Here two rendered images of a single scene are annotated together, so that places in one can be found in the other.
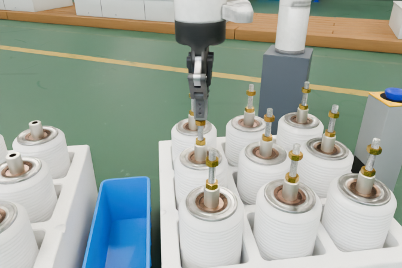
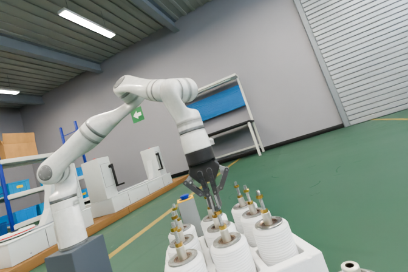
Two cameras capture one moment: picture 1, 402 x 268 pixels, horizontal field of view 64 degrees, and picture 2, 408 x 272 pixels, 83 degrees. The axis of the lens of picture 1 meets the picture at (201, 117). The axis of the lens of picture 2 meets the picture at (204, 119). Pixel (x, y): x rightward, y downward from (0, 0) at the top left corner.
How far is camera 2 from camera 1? 0.79 m
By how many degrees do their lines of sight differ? 95
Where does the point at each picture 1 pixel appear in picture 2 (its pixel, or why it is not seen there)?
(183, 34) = (210, 153)
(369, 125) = (189, 215)
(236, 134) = (193, 243)
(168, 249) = (295, 259)
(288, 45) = (81, 235)
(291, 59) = (93, 241)
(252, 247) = not seen: hidden behind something
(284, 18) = (70, 216)
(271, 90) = not seen: outside the picture
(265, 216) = not seen: hidden behind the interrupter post
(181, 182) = (245, 254)
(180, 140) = (199, 261)
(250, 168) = (232, 229)
